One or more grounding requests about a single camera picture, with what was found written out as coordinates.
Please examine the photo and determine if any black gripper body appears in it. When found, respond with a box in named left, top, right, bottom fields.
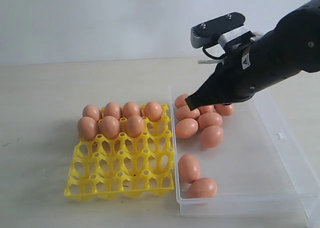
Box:
left=216, top=37, right=295, bottom=104

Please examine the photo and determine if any brown egg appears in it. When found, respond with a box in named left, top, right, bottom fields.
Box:
left=174, top=93, right=189, bottom=109
left=200, top=125, right=224, bottom=149
left=125, top=115, right=145, bottom=138
left=198, top=105, right=215, bottom=114
left=175, top=105, right=201, bottom=121
left=214, top=104, right=234, bottom=117
left=144, top=101, right=163, bottom=122
left=187, top=177, right=218, bottom=199
left=77, top=116, right=99, bottom=141
left=104, top=102, right=122, bottom=120
left=100, top=116, right=121, bottom=139
left=197, top=112, right=223, bottom=130
left=82, top=104, right=103, bottom=122
left=123, top=101, right=142, bottom=118
left=175, top=118, right=199, bottom=139
left=178, top=154, right=201, bottom=184

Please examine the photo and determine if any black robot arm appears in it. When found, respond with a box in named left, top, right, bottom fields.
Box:
left=185, top=0, right=320, bottom=110

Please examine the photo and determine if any clear plastic bin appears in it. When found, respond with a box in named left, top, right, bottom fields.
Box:
left=173, top=91, right=320, bottom=228

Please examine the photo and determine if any yellow plastic egg tray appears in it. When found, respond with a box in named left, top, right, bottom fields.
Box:
left=64, top=104, right=175, bottom=201

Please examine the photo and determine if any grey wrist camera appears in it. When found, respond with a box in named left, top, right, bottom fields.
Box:
left=190, top=12, right=246, bottom=49

